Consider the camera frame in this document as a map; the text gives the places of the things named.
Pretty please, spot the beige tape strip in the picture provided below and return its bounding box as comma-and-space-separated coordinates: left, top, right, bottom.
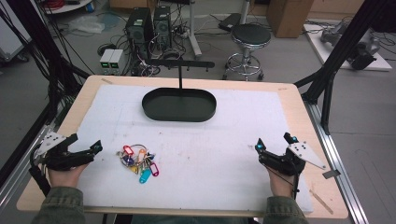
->
309, 189, 334, 216

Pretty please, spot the black metal frame strut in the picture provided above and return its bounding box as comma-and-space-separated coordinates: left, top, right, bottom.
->
293, 0, 396, 135

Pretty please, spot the grey metal bracket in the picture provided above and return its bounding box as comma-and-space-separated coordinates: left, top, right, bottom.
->
321, 169, 342, 180

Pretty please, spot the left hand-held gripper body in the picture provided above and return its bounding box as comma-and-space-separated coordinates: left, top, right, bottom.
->
30, 130, 95, 172

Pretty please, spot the white round table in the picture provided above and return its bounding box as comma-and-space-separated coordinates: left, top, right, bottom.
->
42, 0, 95, 15

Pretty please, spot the aluminium rail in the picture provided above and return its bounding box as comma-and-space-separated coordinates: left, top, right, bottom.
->
0, 122, 61, 208
303, 101, 371, 224

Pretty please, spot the black round stool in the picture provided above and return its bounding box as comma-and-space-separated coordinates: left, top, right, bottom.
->
221, 23, 273, 82

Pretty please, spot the black key stand with tray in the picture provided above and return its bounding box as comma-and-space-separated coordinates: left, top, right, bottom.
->
141, 59, 218, 123

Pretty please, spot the grey robot device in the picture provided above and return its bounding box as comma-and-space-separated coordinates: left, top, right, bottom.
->
319, 21, 381, 71

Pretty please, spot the black sleeved gripper cable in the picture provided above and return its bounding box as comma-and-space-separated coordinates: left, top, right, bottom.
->
28, 148, 52, 198

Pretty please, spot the brown cardboard box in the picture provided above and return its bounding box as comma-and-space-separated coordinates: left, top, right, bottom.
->
265, 0, 315, 39

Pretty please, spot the slim black computer tower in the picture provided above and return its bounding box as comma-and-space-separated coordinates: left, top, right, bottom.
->
152, 5, 173, 51

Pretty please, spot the black metal frame with cables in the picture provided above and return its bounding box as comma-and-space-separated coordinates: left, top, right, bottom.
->
0, 0, 92, 125

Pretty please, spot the white table mat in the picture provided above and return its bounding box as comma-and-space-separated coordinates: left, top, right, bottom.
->
76, 83, 315, 214

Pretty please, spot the person's right hand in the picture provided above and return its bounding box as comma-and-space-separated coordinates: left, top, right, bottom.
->
266, 167, 297, 198

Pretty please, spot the clear plastic bag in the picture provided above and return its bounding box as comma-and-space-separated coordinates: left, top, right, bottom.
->
67, 14, 106, 35

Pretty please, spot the key bunch with coloured tags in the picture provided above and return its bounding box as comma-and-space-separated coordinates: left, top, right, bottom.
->
116, 143, 161, 185

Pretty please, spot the tangle of floor cables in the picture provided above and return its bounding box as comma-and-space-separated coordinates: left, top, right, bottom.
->
97, 29, 191, 77

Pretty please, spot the white floor board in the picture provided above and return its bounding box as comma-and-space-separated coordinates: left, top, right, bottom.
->
303, 22, 393, 72

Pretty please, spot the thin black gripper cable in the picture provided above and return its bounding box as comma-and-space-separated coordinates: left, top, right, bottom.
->
264, 162, 302, 201

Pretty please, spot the large black computer tower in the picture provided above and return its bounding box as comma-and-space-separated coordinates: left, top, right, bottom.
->
124, 7, 155, 61

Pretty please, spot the person's left hand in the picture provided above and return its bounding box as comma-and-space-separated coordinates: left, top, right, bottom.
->
47, 162, 91, 189

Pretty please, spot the grey bench power supply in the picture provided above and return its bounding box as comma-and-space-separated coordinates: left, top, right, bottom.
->
108, 49, 126, 76
99, 49, 115, 76

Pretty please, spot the black flat case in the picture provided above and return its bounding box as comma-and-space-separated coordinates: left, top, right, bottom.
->
217, 12, 243, 33

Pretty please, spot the grey desk leg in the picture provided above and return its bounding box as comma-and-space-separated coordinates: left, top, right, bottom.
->
186, 0, 204, 59

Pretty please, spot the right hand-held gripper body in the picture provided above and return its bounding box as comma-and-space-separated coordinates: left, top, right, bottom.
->
258, 141, 328, 177

